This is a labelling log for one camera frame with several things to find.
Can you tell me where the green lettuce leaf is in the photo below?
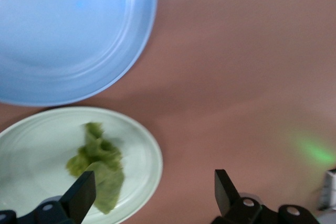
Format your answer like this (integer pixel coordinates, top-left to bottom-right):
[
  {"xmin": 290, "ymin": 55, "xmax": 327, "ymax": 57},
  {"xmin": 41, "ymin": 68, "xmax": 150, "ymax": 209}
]
[{"xmin": 65, "ymin": 122, "xmax": 125, "ymax": 215}]

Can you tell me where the pale green plate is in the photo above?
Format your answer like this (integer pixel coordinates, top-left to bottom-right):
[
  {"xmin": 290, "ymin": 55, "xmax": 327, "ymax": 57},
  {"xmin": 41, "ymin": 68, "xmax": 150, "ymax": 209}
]
[{"xmin": 0, "ymin": 106, "xmax": 163, "ymax": 224}]

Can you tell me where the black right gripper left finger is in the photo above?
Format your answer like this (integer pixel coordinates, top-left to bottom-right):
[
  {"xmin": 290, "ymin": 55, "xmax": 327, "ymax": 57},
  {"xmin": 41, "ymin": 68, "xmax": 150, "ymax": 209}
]
[{"xmin": 0, "ymin": 170, "xmax": 96, "ymax": 224}]

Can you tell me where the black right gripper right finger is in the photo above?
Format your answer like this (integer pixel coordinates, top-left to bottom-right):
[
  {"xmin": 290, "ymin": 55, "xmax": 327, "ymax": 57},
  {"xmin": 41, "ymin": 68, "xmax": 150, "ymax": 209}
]
[{"xmin": 211, "ymin": 168, "xmax": 320, "ymax": 224}]

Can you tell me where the blue plate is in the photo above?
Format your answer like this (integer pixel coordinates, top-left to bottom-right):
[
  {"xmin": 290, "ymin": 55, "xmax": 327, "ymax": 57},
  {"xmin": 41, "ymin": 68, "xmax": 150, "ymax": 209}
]
[{"xmin": 0, "ymin": 0, "xmax": 159, "ymax": 107}]

